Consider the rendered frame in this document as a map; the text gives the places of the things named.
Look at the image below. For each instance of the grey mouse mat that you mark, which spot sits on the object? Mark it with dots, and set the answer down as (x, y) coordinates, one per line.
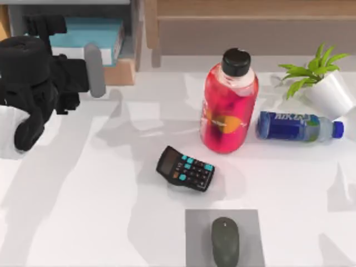
(250, 239)

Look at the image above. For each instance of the dark grey computer mouse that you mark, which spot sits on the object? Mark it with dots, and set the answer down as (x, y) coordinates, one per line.
(225, 242)

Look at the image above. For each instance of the blue bottle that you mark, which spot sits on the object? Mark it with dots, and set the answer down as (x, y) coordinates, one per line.
(292, 126)

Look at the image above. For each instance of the wooden shelf unit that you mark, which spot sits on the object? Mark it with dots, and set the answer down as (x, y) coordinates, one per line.
(250, 25)

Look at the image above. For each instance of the green plant in white pot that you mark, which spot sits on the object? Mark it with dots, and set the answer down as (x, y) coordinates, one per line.
(328, 89)

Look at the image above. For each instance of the red bottle with black cap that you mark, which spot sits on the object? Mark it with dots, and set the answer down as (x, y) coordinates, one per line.
(229, 105)

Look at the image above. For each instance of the black calculator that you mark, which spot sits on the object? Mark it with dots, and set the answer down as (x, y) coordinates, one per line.
(185, 169)

